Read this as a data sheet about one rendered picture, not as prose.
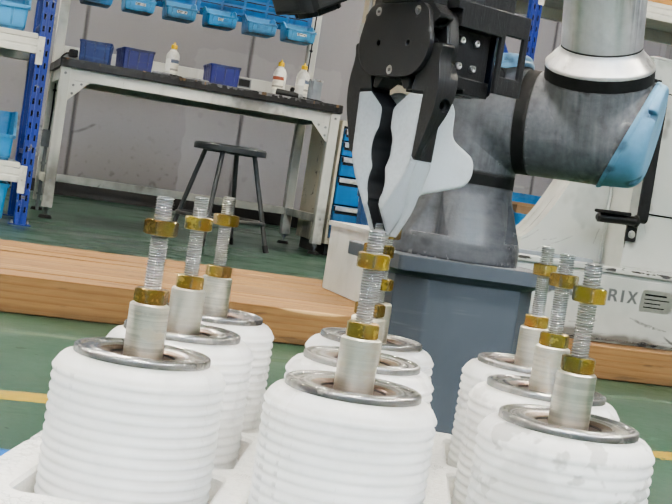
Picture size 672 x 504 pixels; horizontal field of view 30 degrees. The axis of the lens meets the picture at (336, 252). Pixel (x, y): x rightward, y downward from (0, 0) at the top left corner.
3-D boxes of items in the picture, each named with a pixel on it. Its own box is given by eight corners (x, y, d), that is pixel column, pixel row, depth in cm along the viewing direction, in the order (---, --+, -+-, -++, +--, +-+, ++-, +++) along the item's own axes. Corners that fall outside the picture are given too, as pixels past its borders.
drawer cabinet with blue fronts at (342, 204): (293, 245, 688) (312, 120, 684) (374, 256, 702) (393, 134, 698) (324, 256, 632) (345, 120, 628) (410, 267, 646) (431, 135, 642)
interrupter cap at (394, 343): (437, 360, 90) (439, 350, 90) (339, 349, 87) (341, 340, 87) (398, 342, 97) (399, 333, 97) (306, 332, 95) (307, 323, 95)
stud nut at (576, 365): (581, 370, 69) (583, 355, 69) (600, 376, 68) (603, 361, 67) (552, 367, 68) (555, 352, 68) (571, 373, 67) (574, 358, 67)
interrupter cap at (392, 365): (418, 386, 76) (420, 374, 76) (296, 366, 77) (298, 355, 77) (420, 368, 84) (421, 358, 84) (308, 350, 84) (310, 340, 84)
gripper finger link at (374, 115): (434, 242, 83) (460, 104, 82) (363, 232, 80) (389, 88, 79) (406, 234, 86) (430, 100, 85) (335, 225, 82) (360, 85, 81)
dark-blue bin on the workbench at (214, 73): (199, 86, 648) (202, 65, 648) (230, 91, 653) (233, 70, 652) (207, 84, 625) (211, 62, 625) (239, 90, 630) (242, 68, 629)
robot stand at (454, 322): (309, 487, 150) (348, 239, 148) (452, 498, 155) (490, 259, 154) (357, 536, 132) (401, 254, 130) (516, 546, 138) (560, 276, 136)
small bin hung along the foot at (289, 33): (276, 40, 680) (278, 22, 680) (305, 46, 685) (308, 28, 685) (285, 38, 660) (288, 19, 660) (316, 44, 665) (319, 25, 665)
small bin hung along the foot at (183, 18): (158, 18, 661) (161, -1, 660) (190, 24, 666) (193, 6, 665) (165, 15, 641) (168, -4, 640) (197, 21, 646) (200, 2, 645)
